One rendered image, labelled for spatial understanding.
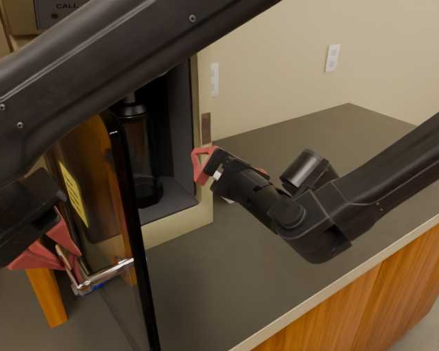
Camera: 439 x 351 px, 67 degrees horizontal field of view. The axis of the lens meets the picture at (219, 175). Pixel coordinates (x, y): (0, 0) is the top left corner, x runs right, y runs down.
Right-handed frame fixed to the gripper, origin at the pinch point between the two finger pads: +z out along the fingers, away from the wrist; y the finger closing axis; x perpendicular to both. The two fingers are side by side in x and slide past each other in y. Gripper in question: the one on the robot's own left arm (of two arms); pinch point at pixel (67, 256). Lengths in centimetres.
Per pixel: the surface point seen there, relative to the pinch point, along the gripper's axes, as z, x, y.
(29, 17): -19.1, -16.6, -15.5
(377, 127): 74, -25, -104
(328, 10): 35, -54, -118
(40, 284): 12.1, -14.1, 9.1
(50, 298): 15.8, -14.1, 10.2
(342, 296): 59, 9, -33
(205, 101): 8.3, -19.1, -34.3
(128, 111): 3.6, -26.3, -21.6
